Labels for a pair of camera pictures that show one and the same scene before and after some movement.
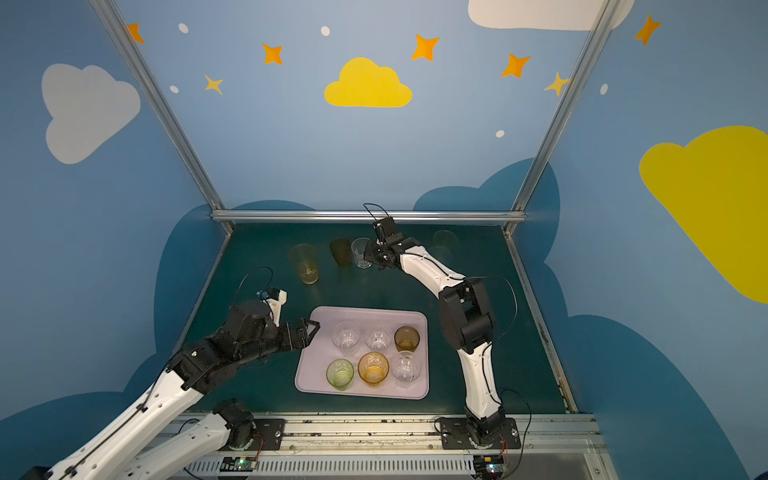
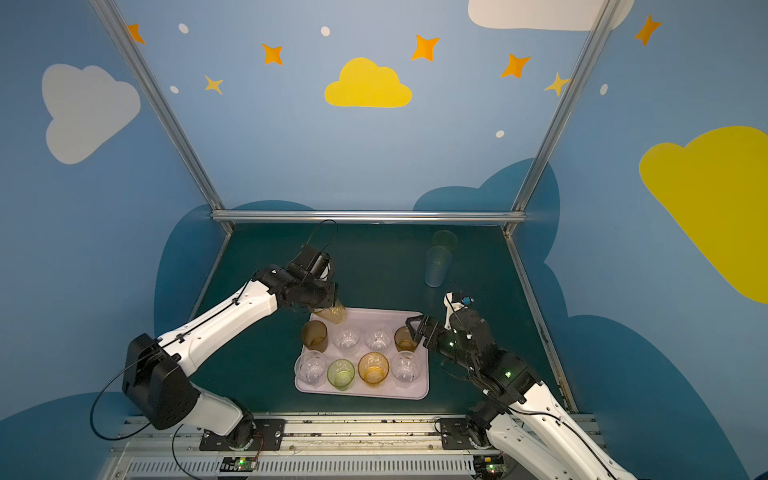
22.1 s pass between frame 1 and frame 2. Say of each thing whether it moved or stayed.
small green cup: stayed
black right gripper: moved
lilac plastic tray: stayed
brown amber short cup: stayed
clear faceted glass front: stayed
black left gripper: moved
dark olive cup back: moved
